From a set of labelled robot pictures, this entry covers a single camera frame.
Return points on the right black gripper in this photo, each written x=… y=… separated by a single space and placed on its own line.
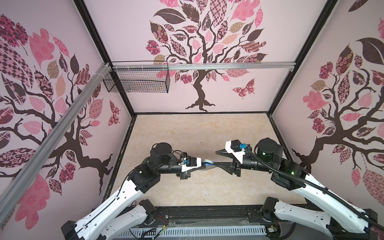
x=228 y=167

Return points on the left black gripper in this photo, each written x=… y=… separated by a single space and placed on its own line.
x=184 y=175

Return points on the light blue phone case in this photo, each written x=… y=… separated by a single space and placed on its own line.
x=208 y=163

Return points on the black smartphone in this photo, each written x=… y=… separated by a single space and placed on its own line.
x=203 y=167

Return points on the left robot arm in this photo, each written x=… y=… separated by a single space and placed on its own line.
x=117 y=213

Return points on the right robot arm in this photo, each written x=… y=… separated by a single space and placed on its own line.
x=335 y=217

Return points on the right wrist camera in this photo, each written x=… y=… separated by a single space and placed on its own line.
x=236 y=150

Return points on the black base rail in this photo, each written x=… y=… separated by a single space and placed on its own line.
x=242 y=215

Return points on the white slotted cable duct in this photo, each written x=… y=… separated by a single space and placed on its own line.
x=191 y=232

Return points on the back aluminium rail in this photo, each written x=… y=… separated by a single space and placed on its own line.
x=220 y=66

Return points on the aluminium rail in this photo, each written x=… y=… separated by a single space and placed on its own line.
x=220 y=66
x=23 y=180

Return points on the black wire basket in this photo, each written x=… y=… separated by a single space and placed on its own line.
x=138 y=77

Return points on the left aluminium rail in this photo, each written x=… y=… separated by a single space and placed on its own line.
x=23 y=180

